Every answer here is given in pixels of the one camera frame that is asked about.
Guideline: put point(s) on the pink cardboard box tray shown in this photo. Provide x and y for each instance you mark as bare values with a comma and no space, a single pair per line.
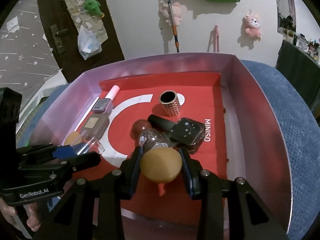
164,202

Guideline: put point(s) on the clear plastic cup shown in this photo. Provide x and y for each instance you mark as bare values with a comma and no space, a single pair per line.
86,143

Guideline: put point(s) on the orange handled mop stick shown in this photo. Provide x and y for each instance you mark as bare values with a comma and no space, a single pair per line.
173,25

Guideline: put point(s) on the dark cloth side table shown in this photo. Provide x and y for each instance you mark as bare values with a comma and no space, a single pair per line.
301,71

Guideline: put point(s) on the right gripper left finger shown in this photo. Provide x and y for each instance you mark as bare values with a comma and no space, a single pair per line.
91,209

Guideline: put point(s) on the black nail polish bottle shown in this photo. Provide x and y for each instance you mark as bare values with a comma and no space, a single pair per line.
185,132

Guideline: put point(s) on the pink plush toy on wall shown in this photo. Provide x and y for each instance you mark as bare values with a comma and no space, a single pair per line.
253,27

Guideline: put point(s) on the gold studded ring cylinder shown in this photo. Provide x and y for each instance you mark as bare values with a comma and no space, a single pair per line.
170,103

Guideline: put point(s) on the white plastic bag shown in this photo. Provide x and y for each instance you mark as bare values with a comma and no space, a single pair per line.
88,44

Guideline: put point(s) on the person hand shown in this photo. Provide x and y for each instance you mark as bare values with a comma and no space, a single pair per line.
37,213

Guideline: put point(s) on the orange makeup sponge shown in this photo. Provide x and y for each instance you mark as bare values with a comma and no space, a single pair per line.
73,138
161,165

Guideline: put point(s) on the blue textured table mat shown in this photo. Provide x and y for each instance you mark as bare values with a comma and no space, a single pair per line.
257,126

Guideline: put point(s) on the green plush on door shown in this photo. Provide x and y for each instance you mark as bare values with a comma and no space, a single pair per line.
93,8

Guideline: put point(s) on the dark wooden door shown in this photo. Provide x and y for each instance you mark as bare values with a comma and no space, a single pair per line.
72,64

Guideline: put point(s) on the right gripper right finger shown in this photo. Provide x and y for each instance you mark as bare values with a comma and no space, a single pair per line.
248,215

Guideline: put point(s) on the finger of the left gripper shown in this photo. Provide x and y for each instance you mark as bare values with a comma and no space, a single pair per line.
44,153
66,166

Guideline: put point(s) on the pink hanger on wall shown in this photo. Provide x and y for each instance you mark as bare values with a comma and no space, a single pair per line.
214,40

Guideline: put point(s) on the light pink plush behind stick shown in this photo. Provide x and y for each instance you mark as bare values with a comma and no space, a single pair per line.
164,12

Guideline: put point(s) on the pink cap nail polish bottle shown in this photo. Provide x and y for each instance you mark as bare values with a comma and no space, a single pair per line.
105,105

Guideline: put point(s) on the brown square compact case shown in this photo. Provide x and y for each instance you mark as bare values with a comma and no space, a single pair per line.
96,125

